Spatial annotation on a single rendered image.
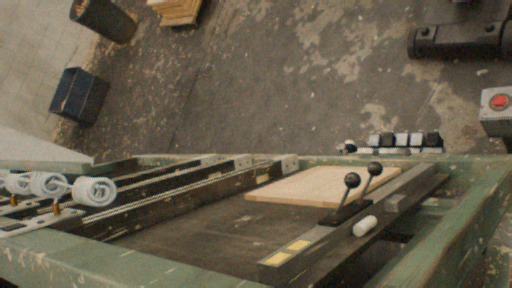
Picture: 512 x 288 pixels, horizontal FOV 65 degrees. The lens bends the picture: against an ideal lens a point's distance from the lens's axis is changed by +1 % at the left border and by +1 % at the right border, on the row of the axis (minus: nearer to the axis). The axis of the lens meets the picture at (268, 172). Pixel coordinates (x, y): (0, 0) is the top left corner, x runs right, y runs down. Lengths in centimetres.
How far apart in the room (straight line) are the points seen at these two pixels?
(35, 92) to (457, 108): 534
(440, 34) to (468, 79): 31
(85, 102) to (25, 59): 120
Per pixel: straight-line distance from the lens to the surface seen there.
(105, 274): 70
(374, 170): 99
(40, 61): 645
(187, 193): 135
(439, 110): 268
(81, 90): 551
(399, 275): 67
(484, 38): 260
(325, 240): 88
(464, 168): 155
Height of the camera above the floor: 233
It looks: 48 degrees down
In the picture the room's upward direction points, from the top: 63 degrees counter-clockwise
